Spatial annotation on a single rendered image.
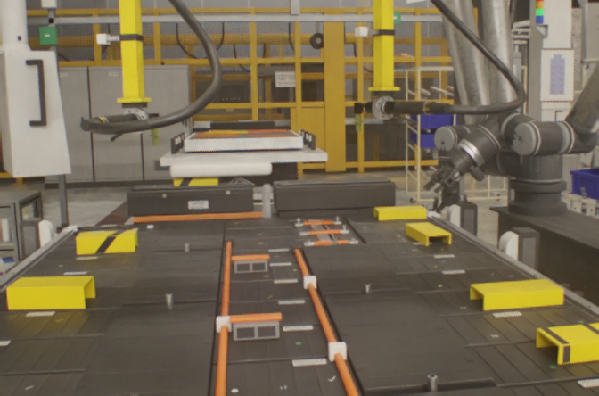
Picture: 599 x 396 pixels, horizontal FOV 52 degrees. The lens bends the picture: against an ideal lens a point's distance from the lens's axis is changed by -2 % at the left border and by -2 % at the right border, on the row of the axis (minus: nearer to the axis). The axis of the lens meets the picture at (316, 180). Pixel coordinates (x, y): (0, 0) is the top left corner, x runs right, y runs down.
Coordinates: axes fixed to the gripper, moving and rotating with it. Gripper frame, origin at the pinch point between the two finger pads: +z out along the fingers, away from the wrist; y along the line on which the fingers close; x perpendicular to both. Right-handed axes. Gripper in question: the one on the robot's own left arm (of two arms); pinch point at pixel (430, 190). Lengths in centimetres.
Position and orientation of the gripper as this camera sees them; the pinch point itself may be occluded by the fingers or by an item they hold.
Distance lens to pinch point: 209.9
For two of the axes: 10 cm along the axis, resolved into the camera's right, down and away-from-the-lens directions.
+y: 1.2, 1.3, -9.8
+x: 6.5, 7.4, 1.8
